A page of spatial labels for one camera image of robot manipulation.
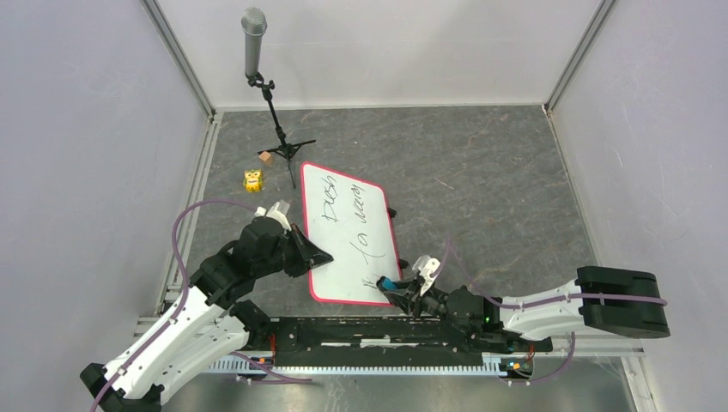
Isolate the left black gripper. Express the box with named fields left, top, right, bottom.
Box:
left=255, top=222, right=332, bottom=277

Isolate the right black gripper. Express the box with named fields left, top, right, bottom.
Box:
left=384, top=275, right=469, bottom=334

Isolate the blue whiteboard eraser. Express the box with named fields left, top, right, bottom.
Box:
left=379, top=276, right=397, bottom=290

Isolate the pink framed whiteboard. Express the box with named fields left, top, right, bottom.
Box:
left=300, top=162, right=403, bottom=306

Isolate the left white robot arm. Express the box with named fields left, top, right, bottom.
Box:
left=81, top=216, right=334, bottom=411

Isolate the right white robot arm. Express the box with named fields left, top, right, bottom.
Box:
left=376, top=266, right=670, bottom=350

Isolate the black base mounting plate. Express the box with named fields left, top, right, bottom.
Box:
left=244, top=317, right=554, bottom=367

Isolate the yellow owl toy block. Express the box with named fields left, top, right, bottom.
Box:
left=243, top=169, right=263, bottom=192

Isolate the black microphone tripod stand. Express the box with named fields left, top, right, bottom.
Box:
left=246, top=73, right=317, bottom=189

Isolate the wooden cube near tripod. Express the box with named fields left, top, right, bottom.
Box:
left=258, top=151, right=274, bottom=166

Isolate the silver microphone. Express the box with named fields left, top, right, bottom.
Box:
left=241, top=7, right=268, bottom=77

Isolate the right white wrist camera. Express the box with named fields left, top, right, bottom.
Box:
left=412, top=255, right=441, bottom=282

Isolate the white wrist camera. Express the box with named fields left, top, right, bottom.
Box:
left=412, top=255, right=441, bottom=282
left=254, top=200, right=291, bottom=230

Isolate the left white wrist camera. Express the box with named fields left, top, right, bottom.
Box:
left=254, top=200, right=291, bottom=230

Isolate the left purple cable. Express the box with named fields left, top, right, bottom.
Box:
left=88, top=198, right=314, bottom=412

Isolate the aluminium frame rail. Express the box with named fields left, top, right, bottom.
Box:
left=538, top=329, right=645, bottom=358

